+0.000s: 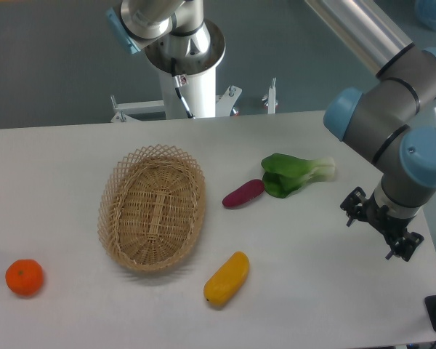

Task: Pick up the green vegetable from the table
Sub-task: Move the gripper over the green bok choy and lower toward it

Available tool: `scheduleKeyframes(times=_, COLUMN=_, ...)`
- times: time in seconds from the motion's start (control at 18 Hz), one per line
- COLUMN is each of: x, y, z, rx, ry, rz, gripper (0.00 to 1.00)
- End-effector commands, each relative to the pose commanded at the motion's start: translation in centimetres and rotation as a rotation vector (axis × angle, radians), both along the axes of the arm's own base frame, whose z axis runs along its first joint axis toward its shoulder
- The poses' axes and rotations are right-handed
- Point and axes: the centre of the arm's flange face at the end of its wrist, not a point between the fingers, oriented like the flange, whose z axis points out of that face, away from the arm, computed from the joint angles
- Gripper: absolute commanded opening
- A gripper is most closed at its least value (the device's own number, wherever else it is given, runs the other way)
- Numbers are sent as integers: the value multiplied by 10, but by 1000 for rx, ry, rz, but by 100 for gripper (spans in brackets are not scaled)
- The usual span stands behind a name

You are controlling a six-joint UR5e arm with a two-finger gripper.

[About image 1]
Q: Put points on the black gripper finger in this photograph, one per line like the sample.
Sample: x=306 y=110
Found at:
x=403 y=246
x=353 y=206

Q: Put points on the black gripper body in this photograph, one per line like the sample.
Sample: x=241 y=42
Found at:
x=391 y=228

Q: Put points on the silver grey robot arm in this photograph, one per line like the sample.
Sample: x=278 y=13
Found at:
x=374 y=124

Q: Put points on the green bok choy vegetable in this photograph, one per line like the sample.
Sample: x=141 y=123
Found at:
x=285 y=174

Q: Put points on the purple sweet potato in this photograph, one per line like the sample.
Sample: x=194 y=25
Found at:
x=244 y=194

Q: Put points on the yellow mango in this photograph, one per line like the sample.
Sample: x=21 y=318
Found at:
x=227 y=280

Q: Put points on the woven wicker basket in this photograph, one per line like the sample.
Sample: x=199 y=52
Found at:
x=152 y=209

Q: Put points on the blue plastic bag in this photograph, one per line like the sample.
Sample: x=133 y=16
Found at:
x=425 y=11

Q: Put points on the orange tangerine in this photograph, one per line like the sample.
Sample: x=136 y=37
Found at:
x=24 y=277

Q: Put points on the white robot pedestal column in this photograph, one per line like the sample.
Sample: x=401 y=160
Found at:
x=186 y=68

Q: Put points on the white metal base frame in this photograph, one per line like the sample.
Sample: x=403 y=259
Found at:
x=187 y=102

